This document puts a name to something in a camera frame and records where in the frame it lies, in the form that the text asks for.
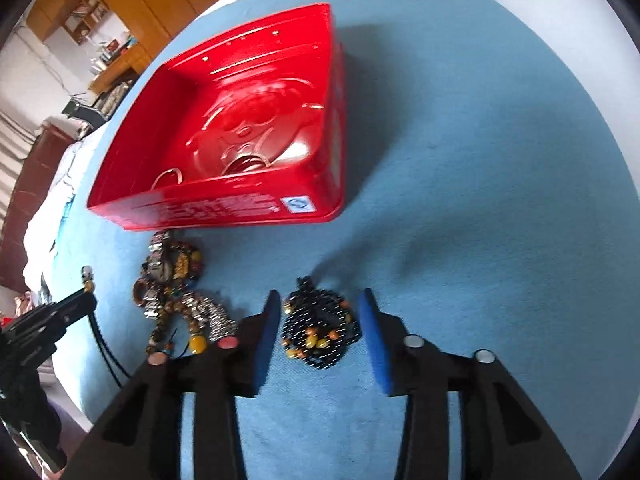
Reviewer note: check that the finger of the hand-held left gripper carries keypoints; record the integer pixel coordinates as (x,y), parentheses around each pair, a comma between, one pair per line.
(75,307)

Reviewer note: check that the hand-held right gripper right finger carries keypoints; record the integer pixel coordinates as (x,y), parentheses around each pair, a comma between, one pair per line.
(377,355)

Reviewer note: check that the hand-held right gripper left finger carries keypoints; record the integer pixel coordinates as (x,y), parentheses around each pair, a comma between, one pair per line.
(265,350)

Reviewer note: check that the red tin box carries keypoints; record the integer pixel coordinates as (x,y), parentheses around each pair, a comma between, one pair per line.
(150,160)

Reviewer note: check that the thin silver bangle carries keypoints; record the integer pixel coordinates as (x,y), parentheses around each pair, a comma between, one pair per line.
(245,162)
(176,172)

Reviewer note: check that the white quilt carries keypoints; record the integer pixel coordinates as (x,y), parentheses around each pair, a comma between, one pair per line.
(50,240)

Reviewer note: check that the dark wooden headboard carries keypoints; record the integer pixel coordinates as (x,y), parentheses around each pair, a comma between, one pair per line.
(30,195)

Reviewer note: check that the beige curtain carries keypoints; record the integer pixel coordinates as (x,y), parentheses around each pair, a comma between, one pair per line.
(15,160)

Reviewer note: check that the blue blanket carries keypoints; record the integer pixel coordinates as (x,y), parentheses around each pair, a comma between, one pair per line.
(475,210)

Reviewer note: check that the black office chair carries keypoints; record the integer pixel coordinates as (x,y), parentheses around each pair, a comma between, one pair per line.
(87,110)

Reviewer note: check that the wooden desk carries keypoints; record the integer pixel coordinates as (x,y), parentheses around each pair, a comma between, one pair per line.
(125,65)

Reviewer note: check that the wall bookshelf with books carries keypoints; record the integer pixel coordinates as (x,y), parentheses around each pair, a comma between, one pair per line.
(85,15)

